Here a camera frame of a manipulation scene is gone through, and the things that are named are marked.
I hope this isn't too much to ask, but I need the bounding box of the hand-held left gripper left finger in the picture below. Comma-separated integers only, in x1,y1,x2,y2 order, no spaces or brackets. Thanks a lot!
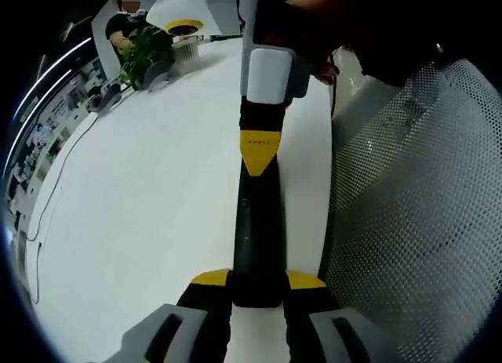
104,267,233,363

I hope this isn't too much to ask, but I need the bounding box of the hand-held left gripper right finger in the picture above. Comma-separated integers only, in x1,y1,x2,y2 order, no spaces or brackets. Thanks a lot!
283,269,378,363

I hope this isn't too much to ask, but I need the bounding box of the black remote control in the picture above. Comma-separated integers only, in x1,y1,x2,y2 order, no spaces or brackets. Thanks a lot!
232,158,286,308

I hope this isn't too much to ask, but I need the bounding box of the white ribbed plant pot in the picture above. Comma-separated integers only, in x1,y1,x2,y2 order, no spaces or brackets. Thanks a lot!
171,40,202,63

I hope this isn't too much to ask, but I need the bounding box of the dark grey plant pot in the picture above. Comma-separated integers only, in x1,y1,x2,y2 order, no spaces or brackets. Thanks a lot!
142,60,173,93

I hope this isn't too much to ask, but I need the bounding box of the green leafy plant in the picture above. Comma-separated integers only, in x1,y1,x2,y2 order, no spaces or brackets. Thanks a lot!
116,24,176,90

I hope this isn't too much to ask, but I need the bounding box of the person's dark clothing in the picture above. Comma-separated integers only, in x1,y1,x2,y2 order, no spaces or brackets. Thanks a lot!
333,0,502,86

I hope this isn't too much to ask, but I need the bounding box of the white mesh chair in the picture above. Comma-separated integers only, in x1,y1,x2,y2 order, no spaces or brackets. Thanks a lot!
324,56,502,363

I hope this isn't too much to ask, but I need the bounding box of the ceiling light strip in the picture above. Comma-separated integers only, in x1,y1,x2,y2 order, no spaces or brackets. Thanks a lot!
20,36,93,107
10,67,74,154

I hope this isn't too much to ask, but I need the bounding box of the black cable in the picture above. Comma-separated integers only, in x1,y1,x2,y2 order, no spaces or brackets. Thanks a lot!
329,48,340,120

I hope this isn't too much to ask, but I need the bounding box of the grey cable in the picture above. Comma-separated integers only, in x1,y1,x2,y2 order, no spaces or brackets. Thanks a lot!
26,111,100,305

